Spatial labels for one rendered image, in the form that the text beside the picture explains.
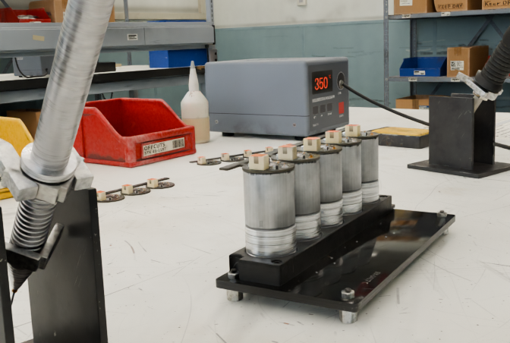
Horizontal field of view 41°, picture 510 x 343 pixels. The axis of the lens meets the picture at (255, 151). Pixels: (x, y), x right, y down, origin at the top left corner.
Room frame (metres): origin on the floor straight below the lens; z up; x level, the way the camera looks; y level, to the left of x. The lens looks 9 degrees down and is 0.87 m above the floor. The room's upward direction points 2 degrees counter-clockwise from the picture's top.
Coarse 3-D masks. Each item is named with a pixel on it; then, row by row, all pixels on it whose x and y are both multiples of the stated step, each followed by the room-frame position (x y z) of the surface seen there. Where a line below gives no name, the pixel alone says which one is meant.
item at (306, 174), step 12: (312, 156) 0.34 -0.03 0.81; (300, 168) 0.33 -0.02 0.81; (312, 168) 0.33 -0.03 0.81; (300, 180) 0.33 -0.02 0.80; (312, 180) 0.33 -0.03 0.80; (300, 192) 0.33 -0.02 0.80; (312, 192) 0.33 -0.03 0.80; (300, 204) 0.33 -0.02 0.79; (312, 204) 0.33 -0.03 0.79; (300, 216) 0.33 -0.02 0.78; (312, 216) 0.33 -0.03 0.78; (300, 228) 0.33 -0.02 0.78; (312, 228) 0.33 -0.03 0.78; (300, 240) 0.33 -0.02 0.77; (312, 240) 0.33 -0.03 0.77
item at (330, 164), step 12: (324, 156) 0.35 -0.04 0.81; (336, 156) 0.36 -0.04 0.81; (324, 168) 0.35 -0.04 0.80; (336, 168) 0.36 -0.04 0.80; (324, 180) 0.35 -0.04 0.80; (336, 180) 0.36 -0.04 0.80; (324, 192) 0.35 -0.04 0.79; (336, 192) 0.36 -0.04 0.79; (324, 204) 0.35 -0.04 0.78; (336, 204) 0.36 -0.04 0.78; (324, 216) 0.35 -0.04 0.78; (336, 216) 0.36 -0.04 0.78
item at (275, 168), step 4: (248, 164) 0.32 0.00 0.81; (276, 164) 0.32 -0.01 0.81; (280, 164) 0.32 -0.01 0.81; (284, 164) 0.32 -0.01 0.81; (288, 164) 0.32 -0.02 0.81; (292, 164) 0.32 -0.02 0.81; (244, 168) 0.31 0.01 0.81; (248, 168) 0.31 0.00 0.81; (268, 168) 0.31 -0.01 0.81; (272, 168) 0.31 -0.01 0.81; (276, 168) 0.31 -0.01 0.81; (280, 168) 0.31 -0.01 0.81; (284, 168) 0.31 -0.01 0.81; (288, 168) 0.31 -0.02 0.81; (292, 168) 0.31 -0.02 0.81; (252, 172) 0.31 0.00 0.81; (256, 172) 0.31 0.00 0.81; (260, 172) 0.31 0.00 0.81; (264, 172) 0.31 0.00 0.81; (268, 172) 0.31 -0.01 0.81; (272, 172) 0.31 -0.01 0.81; (276, 172) 0.31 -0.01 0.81
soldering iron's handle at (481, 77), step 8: (504, 40) 0.56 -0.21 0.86; (496, 48) 0.58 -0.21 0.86; (504, 48) 0.56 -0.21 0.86; (496, 56) 0.57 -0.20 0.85; (504, 56) 0.57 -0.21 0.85; (488, 64) 0.58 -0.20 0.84; (496, 64) 0.57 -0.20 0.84; (504, 64) 0.57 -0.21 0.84; (480, 72) 0.58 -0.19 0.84; (488, 72) 0.58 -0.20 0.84; (496, 72) 0.57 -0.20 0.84; (504, 72) 0.57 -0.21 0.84; (480, 80) 0.58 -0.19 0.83; (488, 80) 0.58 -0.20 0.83; (496, 80) 0.57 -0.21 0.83; (504, 80) 0.58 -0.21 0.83; (488, 88) 0.58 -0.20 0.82; (496, 88) 0.58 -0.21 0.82
